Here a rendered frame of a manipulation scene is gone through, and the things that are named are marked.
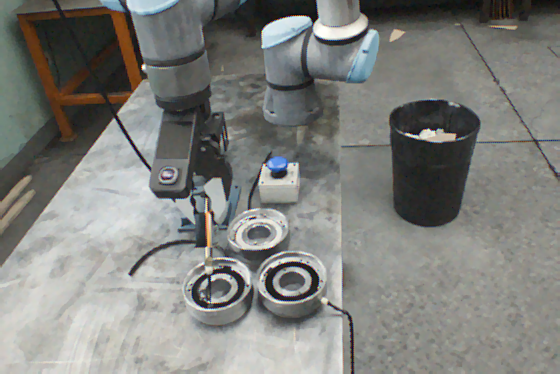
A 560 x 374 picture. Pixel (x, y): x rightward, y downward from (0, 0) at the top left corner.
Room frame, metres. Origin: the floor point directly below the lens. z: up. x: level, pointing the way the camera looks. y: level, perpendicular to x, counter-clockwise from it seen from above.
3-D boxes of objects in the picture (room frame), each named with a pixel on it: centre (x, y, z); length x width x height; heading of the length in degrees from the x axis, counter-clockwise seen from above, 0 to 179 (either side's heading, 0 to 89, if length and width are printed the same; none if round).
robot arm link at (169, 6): (0.58, 0.10, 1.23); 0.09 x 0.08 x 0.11; 149
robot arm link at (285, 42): (1.10, -0.08, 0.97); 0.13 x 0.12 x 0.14; 59
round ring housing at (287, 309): (0.52, -0.01, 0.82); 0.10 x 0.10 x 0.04
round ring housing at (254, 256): (0.63, 0.04, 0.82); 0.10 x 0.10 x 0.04
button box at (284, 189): (0.78, -0.01, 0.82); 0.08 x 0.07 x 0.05; 170
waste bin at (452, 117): (1.62, -0.63, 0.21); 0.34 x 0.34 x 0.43
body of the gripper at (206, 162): (0.58, 0.10, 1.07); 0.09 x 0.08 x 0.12; 171
